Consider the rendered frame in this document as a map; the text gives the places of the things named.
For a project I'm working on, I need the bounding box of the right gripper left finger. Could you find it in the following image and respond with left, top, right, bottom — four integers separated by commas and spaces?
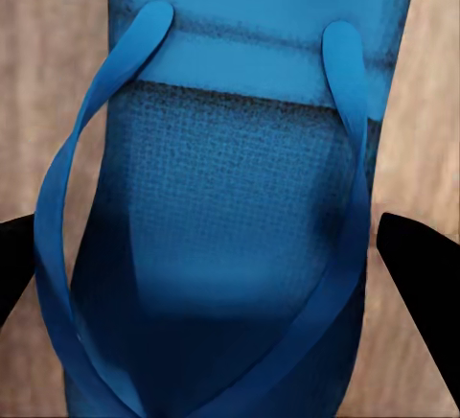
0, 214, 35, 329

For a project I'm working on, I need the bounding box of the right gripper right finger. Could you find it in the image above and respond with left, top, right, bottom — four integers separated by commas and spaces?
378, 213, 460, 410

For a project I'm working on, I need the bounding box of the sandal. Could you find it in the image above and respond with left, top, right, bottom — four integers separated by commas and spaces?
34, 0, 411, 418

